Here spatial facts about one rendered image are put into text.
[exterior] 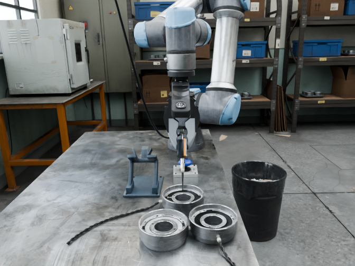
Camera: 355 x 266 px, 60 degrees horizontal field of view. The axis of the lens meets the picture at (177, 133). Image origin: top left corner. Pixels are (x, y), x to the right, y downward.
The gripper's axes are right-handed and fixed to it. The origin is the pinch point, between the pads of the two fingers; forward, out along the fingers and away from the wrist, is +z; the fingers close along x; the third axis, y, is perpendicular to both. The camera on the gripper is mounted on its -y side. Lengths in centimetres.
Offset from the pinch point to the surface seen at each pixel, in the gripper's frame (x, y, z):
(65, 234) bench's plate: 25.5, -21.9, 13.3
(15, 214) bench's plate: 41.5, -13.4, 13.3
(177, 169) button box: 1.6, 4.2, 8.7
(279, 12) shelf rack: -111, 329, -63
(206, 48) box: -23, 332, -22
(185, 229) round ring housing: -1.2, -25.3, 9.6
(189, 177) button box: -2.0, 0.5, 9.7
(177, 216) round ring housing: 0.7, -19.2, 10.3
